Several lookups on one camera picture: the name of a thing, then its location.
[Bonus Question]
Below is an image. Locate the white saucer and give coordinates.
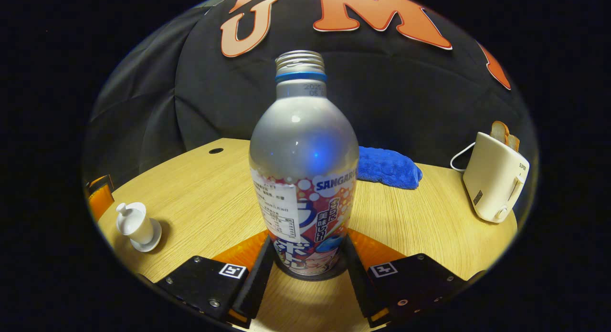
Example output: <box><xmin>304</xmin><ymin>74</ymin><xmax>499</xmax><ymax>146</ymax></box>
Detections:
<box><xmin>130</xmin><ymin>219</ymin><xmax>163</xmax><ymax>253</ymax></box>

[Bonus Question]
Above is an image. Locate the silver water bottle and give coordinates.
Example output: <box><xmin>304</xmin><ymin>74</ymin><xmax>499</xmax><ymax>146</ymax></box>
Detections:
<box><xmin>249</xmin><ymin>50</ymin><xmax>359</xmax><ymax>276</ymax></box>

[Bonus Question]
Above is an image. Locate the blue towel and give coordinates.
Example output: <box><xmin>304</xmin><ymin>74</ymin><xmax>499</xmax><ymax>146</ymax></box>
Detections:
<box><xmin>357</xmin><ymin>146</ymin><xmax>423</xmax><ymax>190</ymax></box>

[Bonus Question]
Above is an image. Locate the white toaster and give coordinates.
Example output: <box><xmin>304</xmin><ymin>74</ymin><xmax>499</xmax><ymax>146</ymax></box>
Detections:
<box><xmin>463</xmin><ymin>132</ymin><xmax>530</xmax><ymax>224</ymax></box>

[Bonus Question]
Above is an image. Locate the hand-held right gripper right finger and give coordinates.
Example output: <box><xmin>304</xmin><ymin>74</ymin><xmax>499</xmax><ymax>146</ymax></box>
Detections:
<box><xmin>342</xmin><ymin>229</ymin><xmax>486</xmax><ymax>329</ymax></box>

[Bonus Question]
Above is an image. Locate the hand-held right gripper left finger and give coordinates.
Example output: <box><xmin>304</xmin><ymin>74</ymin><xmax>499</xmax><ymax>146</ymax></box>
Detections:
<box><xmin>152</xmin><ymin>229</ymin><xmax>276</xmax><ymax>329</ymax></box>

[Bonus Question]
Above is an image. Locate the black backdrop cloth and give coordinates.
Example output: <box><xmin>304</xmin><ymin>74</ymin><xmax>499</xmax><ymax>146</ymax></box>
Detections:
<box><xmin>82</xmin><ymin>0</ymin><xmax>537</xmax><ymax>194</ymax></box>

